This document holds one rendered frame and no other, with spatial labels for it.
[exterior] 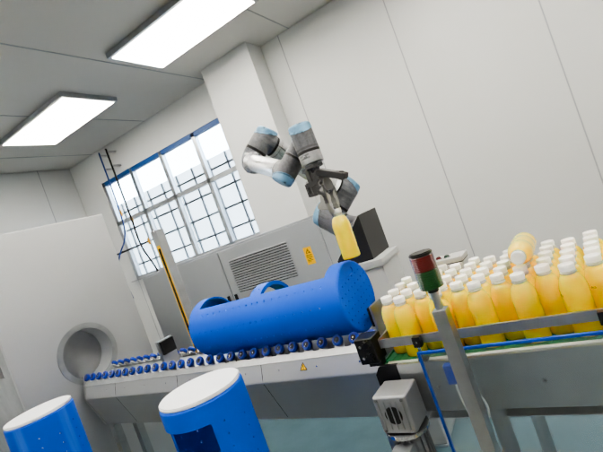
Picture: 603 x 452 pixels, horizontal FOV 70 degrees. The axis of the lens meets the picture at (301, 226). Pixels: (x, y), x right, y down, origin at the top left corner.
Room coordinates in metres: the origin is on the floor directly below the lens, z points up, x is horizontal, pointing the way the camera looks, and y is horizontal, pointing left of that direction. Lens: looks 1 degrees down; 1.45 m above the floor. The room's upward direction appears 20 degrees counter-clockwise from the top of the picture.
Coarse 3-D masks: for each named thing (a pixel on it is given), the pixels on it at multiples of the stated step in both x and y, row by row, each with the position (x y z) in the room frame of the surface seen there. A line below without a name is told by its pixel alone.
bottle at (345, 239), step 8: (336, 216) 1.63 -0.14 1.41; (344, 216) 1.63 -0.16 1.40; (336, 224) 1.62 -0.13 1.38; (344, 224) 1.62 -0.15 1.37; (336, 232) 1.63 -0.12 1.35; (344, 232) 1.62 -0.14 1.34; (352, 232) 1.63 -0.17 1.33; (336, 240) 1.65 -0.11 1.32; (344, 240) 1.62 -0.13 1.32; (352, 240) 1.62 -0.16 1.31; (344, 248) 1.62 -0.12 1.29; (352, 248) 1.62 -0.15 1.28; (344, 256) 1.63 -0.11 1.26; (352, 256) 1.62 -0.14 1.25
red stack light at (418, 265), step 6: (432, 252) 1.13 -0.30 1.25; (420, 258) 1.11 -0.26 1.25; (426, 258) 1.11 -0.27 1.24; (432, 258) 1.11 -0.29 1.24; (414, 264) 1.12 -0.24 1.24; (420, 264) 1.11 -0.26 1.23; (426, 264) 1.11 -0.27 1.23; (432, 264) 1.11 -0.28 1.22; (414, 270) 1.13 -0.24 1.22; (420, 270) 1.11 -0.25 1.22; (426, 270) 1.11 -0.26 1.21
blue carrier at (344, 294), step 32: (256, 288) 1.91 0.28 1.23; (288, 288) 1.74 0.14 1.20; (320, 288) 1.63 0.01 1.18; (352, 288) 1.66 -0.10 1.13; (192, 320) 2.06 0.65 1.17; (224, 320) 1.92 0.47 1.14; (256, 320) 1.81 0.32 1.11; (288, 320) 1.71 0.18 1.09; (320, 320) 1.63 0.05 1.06; (352, 320) 1.60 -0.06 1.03; (224, 352) 2.04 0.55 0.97
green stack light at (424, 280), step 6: (432, 270) 1.11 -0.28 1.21; (438, 270) 1.12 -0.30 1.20; (420, 276) 1.12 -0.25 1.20; (426, 276) 1.11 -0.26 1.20; (432, 276) 1.11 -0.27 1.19; (438, 276) 1.11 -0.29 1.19; (420, 282) 1.12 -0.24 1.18; (426, 282) 1.11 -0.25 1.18; (432, 282) 1.11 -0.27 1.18; (438, 282) 1.11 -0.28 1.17; (420, 288) 1.13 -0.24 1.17; (426, 288) 1.11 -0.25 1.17; (432, 288) 1.11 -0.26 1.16
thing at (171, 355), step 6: (168, 336) 2.43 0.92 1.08; (156, 342) 2.38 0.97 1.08; (162, 342) 2.37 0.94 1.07; (168, 342) 2.40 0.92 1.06; (174, 342) 2.43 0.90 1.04; (162, 348) 2.36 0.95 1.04; (168, 348) 2.39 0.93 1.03; (174, 348) 2.42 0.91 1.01; (162, 354) 2.37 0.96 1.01; (168, 354) 2.39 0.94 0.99; (174, 354) 2.42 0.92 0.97; (162, 360) 2.37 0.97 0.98; (168, 360) 2.38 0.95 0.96; (174, 360) 2.41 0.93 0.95; (168, 366) 2.37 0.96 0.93
